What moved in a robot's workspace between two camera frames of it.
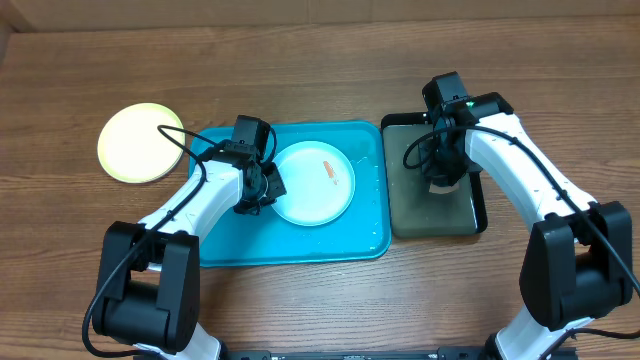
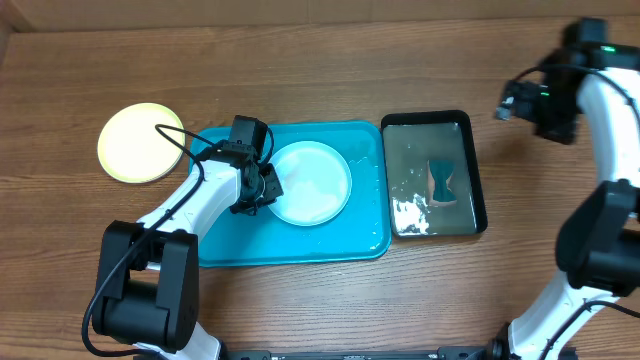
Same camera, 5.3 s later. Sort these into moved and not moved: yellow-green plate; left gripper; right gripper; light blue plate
Moved: right gripper
Not moved: yellow-green plate; light blue plate; left gripper
